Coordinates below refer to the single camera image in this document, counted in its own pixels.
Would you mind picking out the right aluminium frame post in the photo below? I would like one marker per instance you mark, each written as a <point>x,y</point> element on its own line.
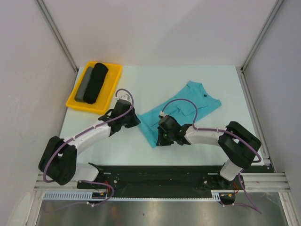
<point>263,32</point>

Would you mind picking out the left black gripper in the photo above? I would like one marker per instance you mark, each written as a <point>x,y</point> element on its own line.
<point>135,120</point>

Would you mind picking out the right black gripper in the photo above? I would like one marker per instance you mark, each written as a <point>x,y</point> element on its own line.
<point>161,141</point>

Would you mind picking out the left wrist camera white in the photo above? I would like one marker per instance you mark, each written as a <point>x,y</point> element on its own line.
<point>126,97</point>

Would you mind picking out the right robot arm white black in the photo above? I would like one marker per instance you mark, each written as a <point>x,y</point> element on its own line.
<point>240,145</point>

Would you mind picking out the turquoise t-shirt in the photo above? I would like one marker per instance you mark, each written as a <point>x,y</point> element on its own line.
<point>182,107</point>

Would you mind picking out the aluminium frame post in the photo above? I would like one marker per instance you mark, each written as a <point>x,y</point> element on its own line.
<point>263,32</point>
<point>56,33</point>

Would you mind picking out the rolled black t-shirt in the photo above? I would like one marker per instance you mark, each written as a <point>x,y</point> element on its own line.
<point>95,83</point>

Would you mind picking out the rolled grey t-shirt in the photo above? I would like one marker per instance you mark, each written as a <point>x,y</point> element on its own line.
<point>83,85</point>

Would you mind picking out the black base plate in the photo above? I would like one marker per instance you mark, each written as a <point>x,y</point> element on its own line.
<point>161,181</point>

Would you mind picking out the left aluminium frame post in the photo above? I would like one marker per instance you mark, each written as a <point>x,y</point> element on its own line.
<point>56,33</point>

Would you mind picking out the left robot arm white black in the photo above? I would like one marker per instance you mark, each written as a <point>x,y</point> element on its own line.
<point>59,160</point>

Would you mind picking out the yellow plastic tray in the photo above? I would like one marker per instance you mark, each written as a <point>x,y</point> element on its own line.
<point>107,91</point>

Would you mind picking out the grey slotted cable duct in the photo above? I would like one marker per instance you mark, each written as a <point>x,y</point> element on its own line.
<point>97,197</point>

